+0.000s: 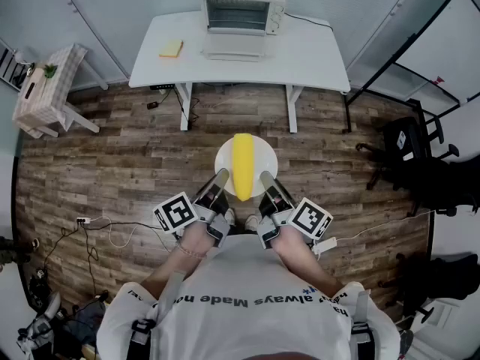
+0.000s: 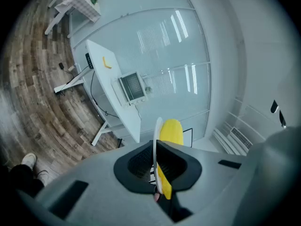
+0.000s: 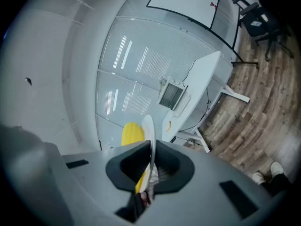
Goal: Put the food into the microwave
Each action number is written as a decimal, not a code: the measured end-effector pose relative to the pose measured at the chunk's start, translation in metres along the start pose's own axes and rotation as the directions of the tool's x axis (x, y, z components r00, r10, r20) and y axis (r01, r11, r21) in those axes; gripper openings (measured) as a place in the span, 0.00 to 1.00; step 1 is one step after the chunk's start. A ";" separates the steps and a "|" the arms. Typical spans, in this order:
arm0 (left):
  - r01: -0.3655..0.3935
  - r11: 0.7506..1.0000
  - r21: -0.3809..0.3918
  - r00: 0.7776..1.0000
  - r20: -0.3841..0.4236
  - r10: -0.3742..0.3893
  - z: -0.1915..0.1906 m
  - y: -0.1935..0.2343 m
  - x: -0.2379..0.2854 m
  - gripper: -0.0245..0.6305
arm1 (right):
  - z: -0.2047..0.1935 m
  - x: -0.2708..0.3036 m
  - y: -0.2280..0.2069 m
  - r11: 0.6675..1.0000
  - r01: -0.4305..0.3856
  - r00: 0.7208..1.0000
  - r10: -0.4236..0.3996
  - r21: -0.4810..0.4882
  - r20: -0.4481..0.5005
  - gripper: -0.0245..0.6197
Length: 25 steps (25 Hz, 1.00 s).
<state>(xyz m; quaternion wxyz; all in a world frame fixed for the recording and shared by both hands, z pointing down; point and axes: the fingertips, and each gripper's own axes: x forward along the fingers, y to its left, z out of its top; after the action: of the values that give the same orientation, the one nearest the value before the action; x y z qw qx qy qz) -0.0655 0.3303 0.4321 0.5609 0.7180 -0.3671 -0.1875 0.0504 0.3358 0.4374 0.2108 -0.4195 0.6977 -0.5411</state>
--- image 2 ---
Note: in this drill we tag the white microwave oven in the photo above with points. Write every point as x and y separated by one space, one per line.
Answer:
131 86

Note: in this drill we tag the white air vent grille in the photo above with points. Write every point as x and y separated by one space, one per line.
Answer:
240 138

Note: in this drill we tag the white power strip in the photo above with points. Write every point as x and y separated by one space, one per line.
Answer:
71 68

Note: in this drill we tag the bread slice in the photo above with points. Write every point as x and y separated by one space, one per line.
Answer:
105 62

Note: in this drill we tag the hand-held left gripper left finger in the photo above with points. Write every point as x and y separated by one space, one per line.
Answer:
136 168

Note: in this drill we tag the yellow corn cob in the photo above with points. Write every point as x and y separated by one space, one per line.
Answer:
172 131

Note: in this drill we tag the black metal fixture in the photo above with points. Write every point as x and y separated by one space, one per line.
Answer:
282 119
274 106

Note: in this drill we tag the white standing desk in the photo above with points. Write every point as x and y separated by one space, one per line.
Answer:
103 76

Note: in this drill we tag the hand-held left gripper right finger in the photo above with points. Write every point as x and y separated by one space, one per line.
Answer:
181 166

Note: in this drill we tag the table with checkered cloth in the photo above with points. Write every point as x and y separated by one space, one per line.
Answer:
80 3

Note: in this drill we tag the person's black trouser legs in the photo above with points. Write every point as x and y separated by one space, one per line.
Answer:
21 178

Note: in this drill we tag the black power adapter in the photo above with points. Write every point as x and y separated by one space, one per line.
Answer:
61 65

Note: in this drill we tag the black desk control panel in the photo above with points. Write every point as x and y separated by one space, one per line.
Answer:
89 60

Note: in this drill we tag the small green plant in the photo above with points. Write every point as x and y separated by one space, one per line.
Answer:
94 0

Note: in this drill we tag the person's white shoe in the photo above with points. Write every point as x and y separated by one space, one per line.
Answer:
29 160
42 175

